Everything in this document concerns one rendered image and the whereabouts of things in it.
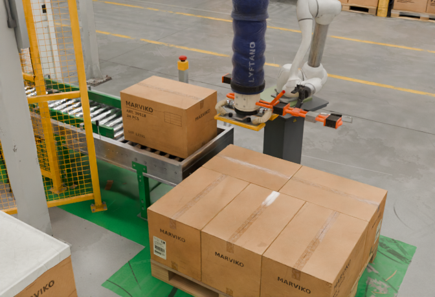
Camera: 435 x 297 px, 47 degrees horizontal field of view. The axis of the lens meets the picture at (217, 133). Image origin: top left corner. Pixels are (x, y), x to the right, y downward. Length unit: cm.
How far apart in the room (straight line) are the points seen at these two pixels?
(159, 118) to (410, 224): 206
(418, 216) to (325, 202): 120
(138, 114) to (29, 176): 89
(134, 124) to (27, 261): 189
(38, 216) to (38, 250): 145
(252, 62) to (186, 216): 102
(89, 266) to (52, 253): 149
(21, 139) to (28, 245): 122
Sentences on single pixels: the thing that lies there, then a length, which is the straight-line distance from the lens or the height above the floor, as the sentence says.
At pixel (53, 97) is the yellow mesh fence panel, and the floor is 99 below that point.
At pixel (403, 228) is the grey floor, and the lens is 409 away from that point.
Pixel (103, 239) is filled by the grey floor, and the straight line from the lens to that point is 382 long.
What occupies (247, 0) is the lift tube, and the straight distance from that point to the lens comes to 301.
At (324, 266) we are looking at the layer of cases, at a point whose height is 54.
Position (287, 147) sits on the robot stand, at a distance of 415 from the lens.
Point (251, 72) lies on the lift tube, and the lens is 316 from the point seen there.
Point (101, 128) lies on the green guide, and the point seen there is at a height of 62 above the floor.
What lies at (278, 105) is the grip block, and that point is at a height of 106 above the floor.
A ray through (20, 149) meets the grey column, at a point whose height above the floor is 85.
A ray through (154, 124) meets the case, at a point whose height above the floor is 76.
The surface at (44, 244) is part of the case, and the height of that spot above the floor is 102.
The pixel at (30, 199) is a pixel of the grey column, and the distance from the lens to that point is 351.
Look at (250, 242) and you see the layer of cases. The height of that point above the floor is 54.
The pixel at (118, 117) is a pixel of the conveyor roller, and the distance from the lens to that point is 439.
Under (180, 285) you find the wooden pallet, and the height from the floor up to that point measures 2.
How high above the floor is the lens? 235
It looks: 27 degrees down
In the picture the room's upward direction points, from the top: straight up
